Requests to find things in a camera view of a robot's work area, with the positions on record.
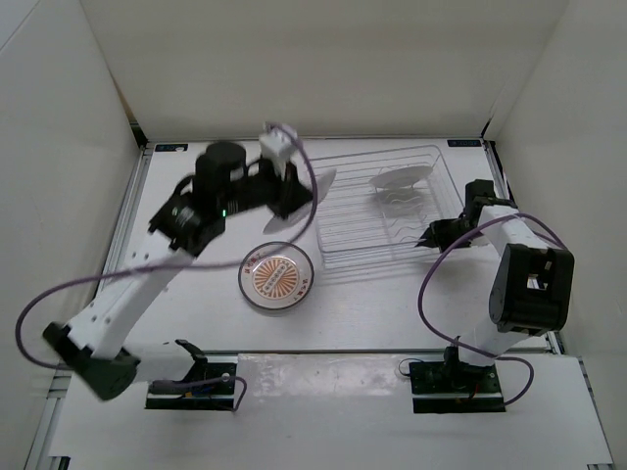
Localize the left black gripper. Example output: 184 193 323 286
219 153 315 219

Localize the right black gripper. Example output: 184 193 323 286
414 216 484 255

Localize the white plate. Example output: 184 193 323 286
368 164 433 190
262 168 338 234

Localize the white wire dish rack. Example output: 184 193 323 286
313 145 462 264

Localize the orange patterned glass plate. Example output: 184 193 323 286
238 242 314 311

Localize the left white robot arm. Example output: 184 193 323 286
42 134 317 400

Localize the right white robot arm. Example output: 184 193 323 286
417 196 574 392

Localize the right blue corner label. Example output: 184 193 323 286
447 139 482 148

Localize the blue corner label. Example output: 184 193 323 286
447 139 482 148
154 143 188 153

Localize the left blue corner label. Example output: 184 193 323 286
154 143 188 153

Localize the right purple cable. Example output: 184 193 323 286
418 212 569 407

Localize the purple cable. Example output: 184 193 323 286
14 121 322 412
418 212 569 407

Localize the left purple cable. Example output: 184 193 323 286
14 121 322 412

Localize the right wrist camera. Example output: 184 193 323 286
464 179 496 206

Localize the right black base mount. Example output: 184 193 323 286
399 359 506 414

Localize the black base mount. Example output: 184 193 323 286
144 355 247 412
399 359 506 414

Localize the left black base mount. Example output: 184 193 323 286
144 355 247 412

